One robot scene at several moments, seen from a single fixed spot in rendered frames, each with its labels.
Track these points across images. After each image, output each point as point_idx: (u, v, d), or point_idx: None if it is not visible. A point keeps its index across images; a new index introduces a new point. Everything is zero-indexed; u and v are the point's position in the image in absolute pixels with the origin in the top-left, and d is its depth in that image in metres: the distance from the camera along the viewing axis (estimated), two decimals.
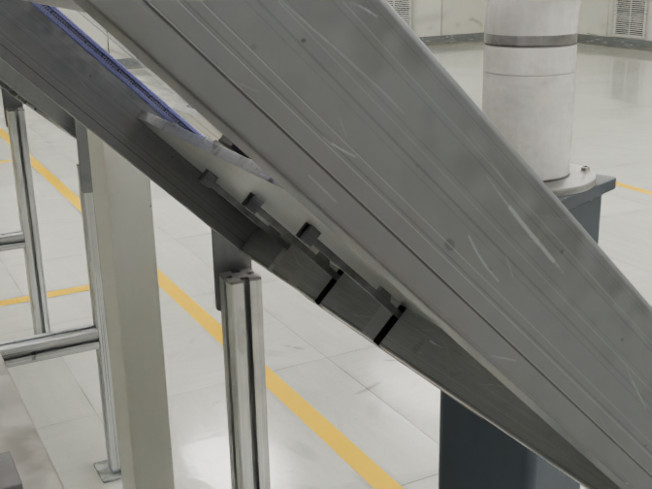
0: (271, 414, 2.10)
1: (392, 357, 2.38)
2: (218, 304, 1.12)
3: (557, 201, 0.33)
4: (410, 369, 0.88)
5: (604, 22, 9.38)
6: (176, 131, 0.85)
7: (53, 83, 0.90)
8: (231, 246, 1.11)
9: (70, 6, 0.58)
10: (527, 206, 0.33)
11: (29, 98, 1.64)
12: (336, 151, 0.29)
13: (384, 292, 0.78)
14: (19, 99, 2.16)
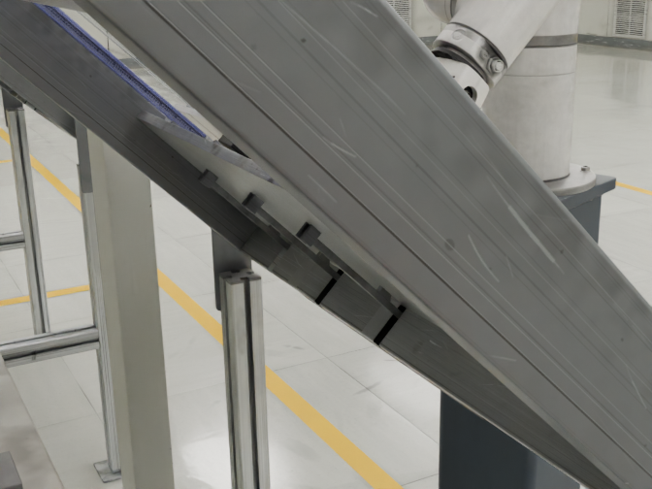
0: (271, 414, 2.10)
1: (392, 357, 2.38)
2: (218, 304, 1.12)
3: (557, 201, 0.33)
4: (410, 369, 0.88)
5: (604, 22, 9.38)
6: (176, 131, 0.85)
7: (53, 83, 0.90)
8: (231, 246, 1.11)
9: (70, 6, 0.58)
10: (527, 206, 0.33)
11: (29, 98, 1.64)
12: (336, 151, 0.29)
13: (384, 292, 0.78)
14: (19, 99, 2.16)
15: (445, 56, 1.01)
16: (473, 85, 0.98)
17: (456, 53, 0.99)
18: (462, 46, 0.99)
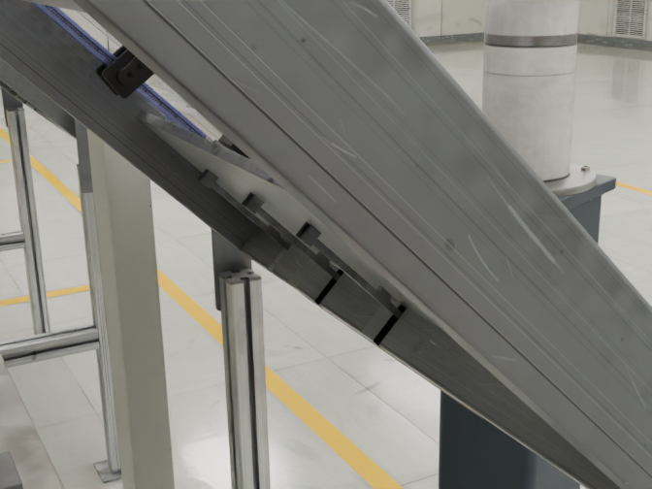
0: (271, 414, 2.10)
1: (392, 357, 2.38)
2: (218, 304, 1.12)
3: (557, 201, 0.33)
4: (410, 369, 0.88)
5: (604, 22, 9.38)
6: (176, 131, 0.85)
7: (53, 83, 0.90)
8: (231, 246, 1.11)
9: (70, 6, 0.58)
10: (527, 206, 0.33)
11: (29, 98, 1.64)
12: (336, 151, 0.29)
13: (384, 292, 0.78)
14: (19, 99, 2.16)
15: None
16: None
17: None
18: None
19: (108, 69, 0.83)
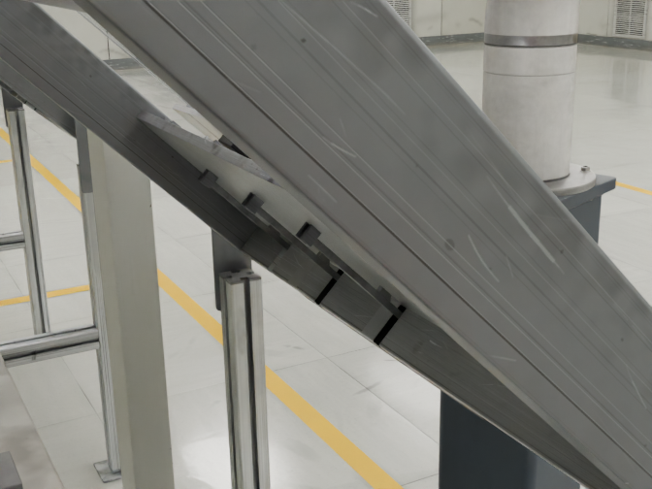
0: (271, 414, 2.10)
1: (392, 357, 2.38)
2: (218, 304, 1.12)
3: (557, 201, 0.33)
4: (410, 369, 0.88)
5: (604, 22, 9.38)
6: (176, 131, 0.85)
7: (53, 83, 0.90)
8: (231, 246, 1.11)
9: (70, 6, 0.58)
10: (527, 206, 0.33)
11: (29, 98, 1.64)
12: (336, 151, 0.29)
13: (384, 292, 0.78)
14: (19, 99, 2.16)
15: None
16: None
17: None
18: None
19: None
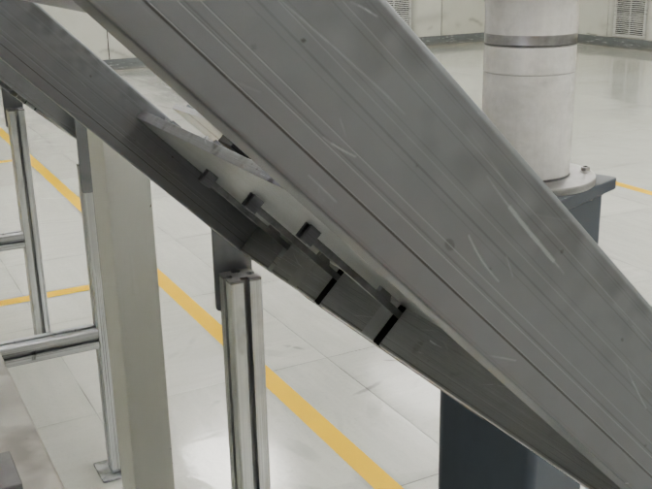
0: (271, 414, 2.10)
1: (392, 357, 2.38)
2: (218, 304, 1.12)
3: (557, 201, 0.33)
4: (410, 369, 0.88)
5: (604, 22, 9.38)
6: (176, 131, 0.85)
7: (53, 83, 0.90)
8: (231, 246, 1.11)
9: (70, 6, 0.58)
10: (527, 206, 0.33)
11: (29, 98, 1.64)
12: (336, 151, 0.29)
13: (384, 292, 0.78)
14: (19, 99, 2.16)
15: None
16: None
17: None
18: None
19: None
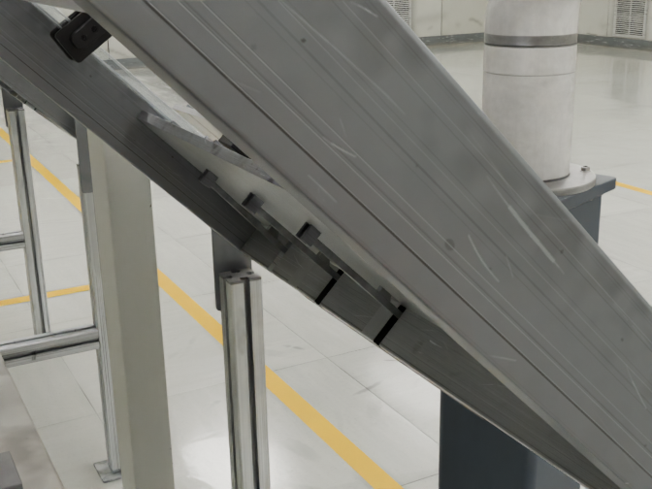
0: (271, 414, 2.10)
1: (392, 357, 2.38)
2: (218, 304, 1.12)
3: (557, 201, 0.33)
4: (410, 369, 0.88)
5: (604, 22, 9.38)
6: (176, 131, 0.85)
7: (53, 83, 0.90)
8: (231, 246, 1.11)
9: (70, 6, 0.58)
10: (527, 206, 0.33)
11: (29, 98, 1.64)
12: (336, 151, 0.29)
13: (384, 292, 0.78)
14: (19, 99, 2.16)
15: None
16: None
17: None
18: None
19: (61, 31, 0.80)
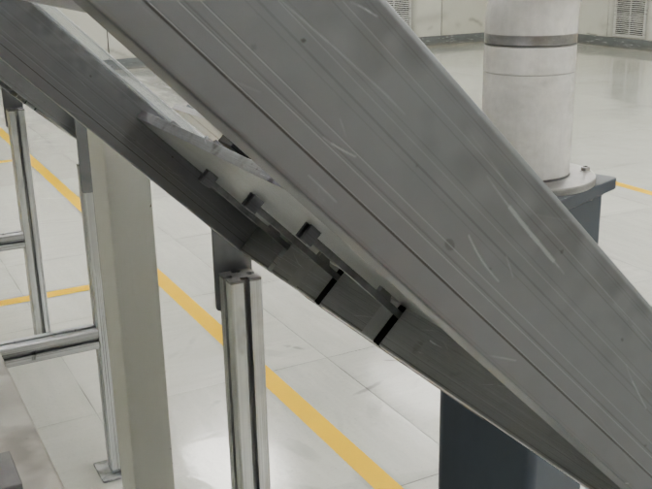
0: (271, 414, 2.10)
1: (392, 357, 2.38)
2: (218, 304, 1.12)
3: (557, 201, 0.33)
4: (410, 369, 0.88)
5: (604, 22, 9.38)
6: (176, 131, 0.85)
7: (53, 83, 0.90)
8: (231, 246, 1.11)
9: (70, 6, 0.58)
10: (527, 206, 0.33)
11: (29, 98, 1.64)
12: (336, 151, 0.29)
13: (384, 292, 0.78)
14: (19, 99, 2.16)
15: None
16: None
17: None
18: None
19: None
